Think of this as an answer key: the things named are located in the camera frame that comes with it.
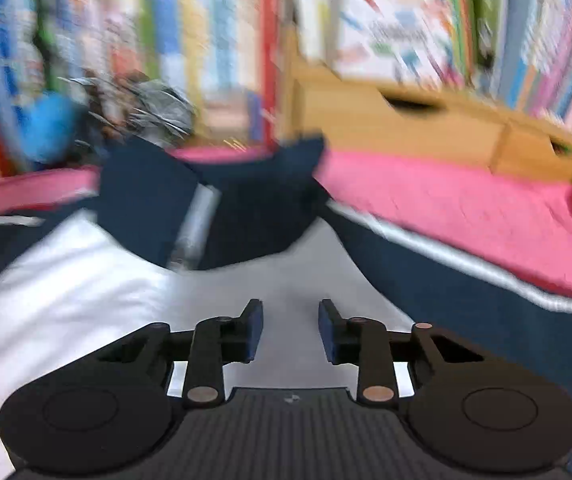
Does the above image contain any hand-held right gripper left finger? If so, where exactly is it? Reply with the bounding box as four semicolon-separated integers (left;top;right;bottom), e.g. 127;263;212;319
97;299;265;407

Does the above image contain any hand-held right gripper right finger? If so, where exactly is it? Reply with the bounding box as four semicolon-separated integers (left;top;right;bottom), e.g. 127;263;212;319
318;299;484;406

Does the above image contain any navy and white jacket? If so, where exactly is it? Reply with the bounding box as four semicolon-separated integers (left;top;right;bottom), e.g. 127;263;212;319
0;132;572;480

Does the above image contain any wooden drawer organizer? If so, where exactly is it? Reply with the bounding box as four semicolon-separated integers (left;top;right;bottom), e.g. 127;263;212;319
278;25;572;191

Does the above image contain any miniature black bicycle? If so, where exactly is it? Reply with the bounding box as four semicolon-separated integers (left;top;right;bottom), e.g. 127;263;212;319
58;72;199;148

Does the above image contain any small blue plush toy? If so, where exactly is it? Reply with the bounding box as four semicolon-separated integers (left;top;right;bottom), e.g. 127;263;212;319
23;92;79;163

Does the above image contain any row of upright books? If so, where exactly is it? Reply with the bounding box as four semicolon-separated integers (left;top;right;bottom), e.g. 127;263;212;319
0;0;572;146

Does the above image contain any white patterned box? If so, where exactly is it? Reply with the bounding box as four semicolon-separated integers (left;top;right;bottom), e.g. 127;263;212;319
338;0;454;86

